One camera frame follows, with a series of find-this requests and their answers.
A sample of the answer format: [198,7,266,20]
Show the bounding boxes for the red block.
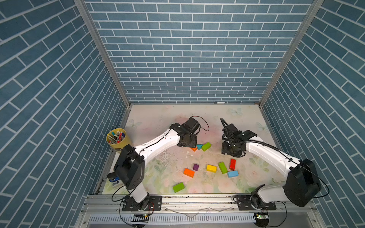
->
[229,159,236,171]

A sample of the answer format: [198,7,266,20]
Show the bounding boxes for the green block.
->
[218,162,228,174]
[173,182,185,193]
[201,142,212,152]

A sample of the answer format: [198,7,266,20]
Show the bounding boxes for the yellow block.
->
[206,164,217,173]

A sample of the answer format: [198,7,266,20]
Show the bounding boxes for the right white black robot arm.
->
[220,118,322,210]

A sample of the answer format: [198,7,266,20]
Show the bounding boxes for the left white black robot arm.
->
[113,117,201,210]

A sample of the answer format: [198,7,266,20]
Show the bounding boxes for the light blue block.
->
[227,170,239,178]

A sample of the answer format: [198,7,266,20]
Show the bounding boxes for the purple cube block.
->
[193,164,199,171]

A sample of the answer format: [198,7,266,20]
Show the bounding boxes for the green block front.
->
[173,182,185,193]

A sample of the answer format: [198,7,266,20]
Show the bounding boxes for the yellow pen cup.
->
[106,128,133,153]

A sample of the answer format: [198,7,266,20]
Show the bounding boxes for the blue black stapler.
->
[107,172,124,189]

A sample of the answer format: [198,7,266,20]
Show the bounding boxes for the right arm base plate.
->
[232,194,277,211]

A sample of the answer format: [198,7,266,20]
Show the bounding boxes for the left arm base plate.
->
[122,195,162,212]

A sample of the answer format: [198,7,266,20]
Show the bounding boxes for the aluminium front rail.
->
[75,194,325,228]

